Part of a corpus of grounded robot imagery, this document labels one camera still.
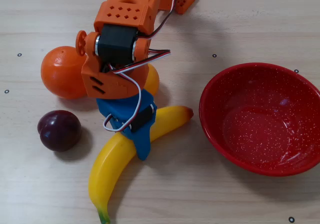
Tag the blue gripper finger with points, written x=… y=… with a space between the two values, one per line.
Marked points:
x=143 y=146

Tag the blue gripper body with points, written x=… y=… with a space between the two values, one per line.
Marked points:
x=125 y=109

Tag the yellow toy banana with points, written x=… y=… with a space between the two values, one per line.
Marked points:
x=110 y=159

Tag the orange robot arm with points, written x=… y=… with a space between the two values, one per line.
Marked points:
x=120 y=16

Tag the red speckled enamel bowl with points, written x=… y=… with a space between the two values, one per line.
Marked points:
x=260 y=124

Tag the small yellow toy fruit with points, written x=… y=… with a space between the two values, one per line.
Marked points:
x=152 y=80

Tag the dark purple toy plum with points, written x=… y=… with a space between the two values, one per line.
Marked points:
x=60 y=131

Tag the orange toy fruit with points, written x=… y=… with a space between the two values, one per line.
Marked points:
x=60 y=71

